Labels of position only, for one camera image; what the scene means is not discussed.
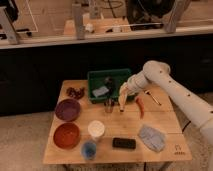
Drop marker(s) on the bunch of dark grapes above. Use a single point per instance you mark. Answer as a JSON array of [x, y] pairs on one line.
[[75, 93]]

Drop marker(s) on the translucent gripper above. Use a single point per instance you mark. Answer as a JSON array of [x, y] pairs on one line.
[[124, 90]]

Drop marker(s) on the blue cup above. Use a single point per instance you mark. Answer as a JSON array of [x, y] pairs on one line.
[[88, 150]]

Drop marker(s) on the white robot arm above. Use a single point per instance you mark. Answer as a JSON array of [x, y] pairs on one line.
[[198, 111]]

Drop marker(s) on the grey-blue sponge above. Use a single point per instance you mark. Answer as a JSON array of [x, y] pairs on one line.
[[100, 91]]

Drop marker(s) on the orange carrot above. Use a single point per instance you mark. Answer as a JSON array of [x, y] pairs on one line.
[[141, 106]]

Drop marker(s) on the wooden table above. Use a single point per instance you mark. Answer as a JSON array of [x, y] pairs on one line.
[[127, 124]]

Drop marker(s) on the black rectangular remote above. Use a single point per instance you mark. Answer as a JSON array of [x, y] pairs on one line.
[[124, 143]]

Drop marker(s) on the yellow banana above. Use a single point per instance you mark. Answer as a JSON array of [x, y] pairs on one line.
[[122, 101]]

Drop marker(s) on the black object in bin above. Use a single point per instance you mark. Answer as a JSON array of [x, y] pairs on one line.
[[110, 84]]

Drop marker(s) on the small metal cup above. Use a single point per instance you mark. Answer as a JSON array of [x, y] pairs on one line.
[[109, 104]]

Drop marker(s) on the green plastic bin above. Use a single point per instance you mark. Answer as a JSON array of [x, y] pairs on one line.
[[96, 79]]

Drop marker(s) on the orange-red bowl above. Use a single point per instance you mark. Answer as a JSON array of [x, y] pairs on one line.
[[66, 136]]

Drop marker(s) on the white cup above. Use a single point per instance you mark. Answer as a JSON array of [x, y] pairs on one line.
[[96, 129]]

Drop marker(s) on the purple bowl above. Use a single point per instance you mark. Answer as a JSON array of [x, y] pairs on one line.
[[68, 110]]

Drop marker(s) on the grey-blue cloth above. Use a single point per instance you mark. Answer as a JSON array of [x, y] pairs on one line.
[[152, 138]]

